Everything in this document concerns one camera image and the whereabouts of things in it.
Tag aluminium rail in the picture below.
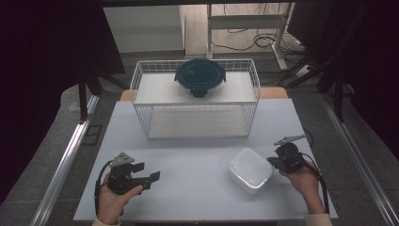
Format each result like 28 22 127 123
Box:
29 93 102 226
319 92 399 226

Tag white metal desk frame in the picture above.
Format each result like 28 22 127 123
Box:
205 2 295 71

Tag white wire rack shelf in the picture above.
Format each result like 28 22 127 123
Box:
129 58 262 140

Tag black metal stand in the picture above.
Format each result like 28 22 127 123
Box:
277 60 357 123
75 70 130 124

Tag left hand-held gripper black cable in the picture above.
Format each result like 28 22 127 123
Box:
93 159 115 217

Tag white cabinet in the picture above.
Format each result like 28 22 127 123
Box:
103 5 186 54

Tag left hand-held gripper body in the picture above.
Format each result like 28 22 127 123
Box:
106 152 146 196

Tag person's right hand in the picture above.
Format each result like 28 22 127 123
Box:
278 160 322 199

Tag black curtain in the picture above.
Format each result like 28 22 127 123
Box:
0 0 127 203
287 0 399 159

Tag person's left hand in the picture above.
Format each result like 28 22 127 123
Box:
97 171 144 224

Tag black floor cables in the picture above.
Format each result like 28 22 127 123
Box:
210 3 310 55

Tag white square lidded container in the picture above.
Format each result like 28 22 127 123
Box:
228 147 275 195

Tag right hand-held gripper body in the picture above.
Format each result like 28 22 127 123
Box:
273 134 308 174

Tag round glass container blue lid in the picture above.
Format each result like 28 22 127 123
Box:
174 57 227 99

